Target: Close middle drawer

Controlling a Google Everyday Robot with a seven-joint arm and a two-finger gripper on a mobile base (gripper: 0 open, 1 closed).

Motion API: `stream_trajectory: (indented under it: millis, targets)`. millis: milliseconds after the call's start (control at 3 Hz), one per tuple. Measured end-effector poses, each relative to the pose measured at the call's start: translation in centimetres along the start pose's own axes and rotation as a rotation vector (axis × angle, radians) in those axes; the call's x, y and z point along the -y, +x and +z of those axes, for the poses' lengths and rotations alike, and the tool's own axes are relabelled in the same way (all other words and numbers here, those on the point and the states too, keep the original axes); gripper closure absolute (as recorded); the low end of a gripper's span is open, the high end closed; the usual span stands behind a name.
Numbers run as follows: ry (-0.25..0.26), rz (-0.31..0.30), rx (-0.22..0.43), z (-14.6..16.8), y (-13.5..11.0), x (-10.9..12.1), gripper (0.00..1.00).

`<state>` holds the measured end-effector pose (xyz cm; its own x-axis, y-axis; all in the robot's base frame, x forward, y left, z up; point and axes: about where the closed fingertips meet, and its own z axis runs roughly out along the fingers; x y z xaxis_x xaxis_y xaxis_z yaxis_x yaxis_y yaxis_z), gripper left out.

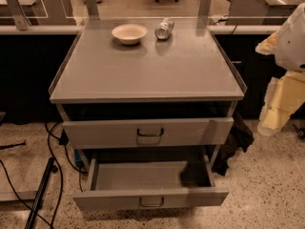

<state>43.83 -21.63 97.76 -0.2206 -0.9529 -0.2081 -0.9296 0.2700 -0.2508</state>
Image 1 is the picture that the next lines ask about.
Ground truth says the grey metal drawer cabinet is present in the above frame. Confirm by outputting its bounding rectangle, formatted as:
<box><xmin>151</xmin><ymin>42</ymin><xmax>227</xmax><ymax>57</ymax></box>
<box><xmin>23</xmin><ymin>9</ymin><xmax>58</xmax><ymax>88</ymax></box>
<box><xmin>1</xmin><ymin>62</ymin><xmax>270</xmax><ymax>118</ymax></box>
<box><xmin>48</xmin><ymin>17</ymin><xmax>248</xmax><ymax>174</ymax></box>

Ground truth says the clear acrylic barrier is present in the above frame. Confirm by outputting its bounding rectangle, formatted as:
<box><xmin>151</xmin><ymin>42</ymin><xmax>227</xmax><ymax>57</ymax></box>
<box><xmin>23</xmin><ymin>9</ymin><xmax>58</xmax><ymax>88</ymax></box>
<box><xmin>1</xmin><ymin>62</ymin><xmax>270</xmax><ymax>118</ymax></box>
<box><xmin>0</xmin><ymin>0</ymin><xmax>305</xmax><ymax>31</ymax></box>

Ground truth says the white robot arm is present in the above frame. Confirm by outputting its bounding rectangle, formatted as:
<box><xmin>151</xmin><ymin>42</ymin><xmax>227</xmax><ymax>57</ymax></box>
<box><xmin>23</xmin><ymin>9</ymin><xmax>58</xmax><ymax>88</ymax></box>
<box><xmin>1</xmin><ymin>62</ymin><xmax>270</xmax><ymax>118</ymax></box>
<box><xmin>274</xmin><ymin>3</ymin><xmax>305</xmax><ymax>73</ymax></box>

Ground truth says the grey desk left background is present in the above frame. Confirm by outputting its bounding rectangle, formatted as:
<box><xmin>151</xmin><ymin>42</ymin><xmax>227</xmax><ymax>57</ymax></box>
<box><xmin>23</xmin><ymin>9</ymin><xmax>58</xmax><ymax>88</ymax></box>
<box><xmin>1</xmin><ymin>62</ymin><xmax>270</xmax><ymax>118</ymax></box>
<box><xmin>0</xmin><ymin>0</ymin><xmax>76</xmax><ymax>25</ymax></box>

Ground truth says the grey desk background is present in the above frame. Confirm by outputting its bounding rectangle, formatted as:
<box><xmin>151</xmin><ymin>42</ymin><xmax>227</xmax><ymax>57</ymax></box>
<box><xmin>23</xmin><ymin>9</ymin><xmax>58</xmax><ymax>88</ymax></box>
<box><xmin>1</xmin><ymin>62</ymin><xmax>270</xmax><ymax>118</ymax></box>
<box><xmin>226</xmin><ymin>0</ymin><xmax>305</xmax><ymax>25</ymax></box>
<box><xmin>0</xmin><ymin>0</ymin><xmax>76</xmax><ymax>25</ymax></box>

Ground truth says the white ceramic bowl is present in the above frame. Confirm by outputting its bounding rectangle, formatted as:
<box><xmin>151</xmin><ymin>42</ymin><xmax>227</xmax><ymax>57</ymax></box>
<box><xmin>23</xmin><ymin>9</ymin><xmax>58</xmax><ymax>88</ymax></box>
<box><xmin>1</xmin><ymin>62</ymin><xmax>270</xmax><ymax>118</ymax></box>
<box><xmin>112</xmin><ymin>24</ymin><xmax>147</xmax><ymax>45</ymax></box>

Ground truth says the grey desk right background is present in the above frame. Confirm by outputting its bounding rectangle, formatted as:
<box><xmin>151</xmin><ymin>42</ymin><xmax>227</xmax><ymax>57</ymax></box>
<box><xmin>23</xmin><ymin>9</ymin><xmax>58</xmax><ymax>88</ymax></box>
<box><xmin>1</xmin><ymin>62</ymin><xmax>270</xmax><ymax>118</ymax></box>
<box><xmin>226</xmin><ymin>0</ymin><xmax>305</xmax><ymax>25</ymax></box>

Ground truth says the dark cloth on floor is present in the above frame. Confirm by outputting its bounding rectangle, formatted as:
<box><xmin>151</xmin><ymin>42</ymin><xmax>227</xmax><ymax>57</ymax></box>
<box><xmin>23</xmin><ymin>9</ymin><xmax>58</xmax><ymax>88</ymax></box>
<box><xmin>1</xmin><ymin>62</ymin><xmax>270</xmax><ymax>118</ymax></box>
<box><xmin>213</xmin><ymin>113</ymin><xmax>254</xmax><ymax>176</ymax></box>

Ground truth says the grey open lower drawer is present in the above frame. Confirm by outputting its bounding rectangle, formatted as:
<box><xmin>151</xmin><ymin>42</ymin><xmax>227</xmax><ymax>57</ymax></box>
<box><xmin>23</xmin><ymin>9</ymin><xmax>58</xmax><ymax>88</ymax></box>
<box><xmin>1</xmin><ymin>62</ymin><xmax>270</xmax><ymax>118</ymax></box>
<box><xmin>73</xmin><ymin>156</ymin><xmax>229</xmax><ymax>211</ymax></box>

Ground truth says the silver metal can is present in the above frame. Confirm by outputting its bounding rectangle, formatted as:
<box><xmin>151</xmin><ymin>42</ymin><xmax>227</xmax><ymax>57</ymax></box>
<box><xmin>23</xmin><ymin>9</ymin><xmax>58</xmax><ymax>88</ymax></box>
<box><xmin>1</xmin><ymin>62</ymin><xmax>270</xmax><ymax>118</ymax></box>
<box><xmin>154</xmin><ymin>17</ymin><xmax>174</xmax><ymax>40</ymax></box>

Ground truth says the black bar on floor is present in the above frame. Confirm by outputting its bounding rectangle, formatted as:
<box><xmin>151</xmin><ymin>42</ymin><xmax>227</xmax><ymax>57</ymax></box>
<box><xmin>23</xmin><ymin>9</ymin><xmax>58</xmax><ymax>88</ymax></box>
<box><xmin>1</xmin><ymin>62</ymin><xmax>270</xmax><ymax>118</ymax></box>
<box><xmin>25</xmin><ymin>157</ymin><xmax>54</xmax><ymax>229</ymax></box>

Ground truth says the grey upper drawer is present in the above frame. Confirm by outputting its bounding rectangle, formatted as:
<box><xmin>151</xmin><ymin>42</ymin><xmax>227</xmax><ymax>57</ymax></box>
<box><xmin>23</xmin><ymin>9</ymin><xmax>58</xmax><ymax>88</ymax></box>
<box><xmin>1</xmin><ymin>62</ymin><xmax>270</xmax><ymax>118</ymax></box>
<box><xmin>63</xmin><ymin>117</ymin><xmax>234</xmax><ymax>149</ymax></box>

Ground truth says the black floor cable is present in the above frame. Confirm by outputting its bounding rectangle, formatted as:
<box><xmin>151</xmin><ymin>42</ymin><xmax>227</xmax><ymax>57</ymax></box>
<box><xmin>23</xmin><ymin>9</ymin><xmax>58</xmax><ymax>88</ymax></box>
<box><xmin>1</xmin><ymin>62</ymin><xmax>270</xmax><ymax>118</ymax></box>
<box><xmin>0</xmin><ymin>121</ymin><xmax>89</xmax><ymax>229</ymax></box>

